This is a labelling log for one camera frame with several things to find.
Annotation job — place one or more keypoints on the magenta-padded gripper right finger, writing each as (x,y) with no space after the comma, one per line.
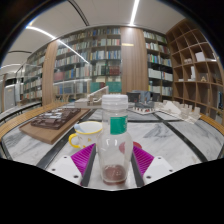
(158,168)

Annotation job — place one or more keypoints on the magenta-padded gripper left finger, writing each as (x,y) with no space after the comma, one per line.
(63,168)

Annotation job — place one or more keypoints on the clear green-labelled plastic bottle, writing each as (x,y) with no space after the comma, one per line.
(115,146)

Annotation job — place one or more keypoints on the flat round red coaster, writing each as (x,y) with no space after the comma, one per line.
(137,145)

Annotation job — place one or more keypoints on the white mug with yellow rim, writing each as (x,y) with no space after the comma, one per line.
(88,136)

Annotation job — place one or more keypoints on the light blue spoon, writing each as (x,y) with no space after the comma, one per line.
(78,127)

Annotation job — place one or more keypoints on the brown building model on board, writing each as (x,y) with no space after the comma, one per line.
(53,119)

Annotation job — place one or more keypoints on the white building model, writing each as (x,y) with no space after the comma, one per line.
(178,111)

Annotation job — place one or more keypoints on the beige wooden building model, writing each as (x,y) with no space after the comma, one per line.
(90,100)

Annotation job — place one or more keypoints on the open wooden cubby shelf unit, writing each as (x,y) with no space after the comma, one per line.
(193,76)

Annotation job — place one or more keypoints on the tall wooden library bookshelf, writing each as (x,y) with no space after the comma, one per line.
(100,53)

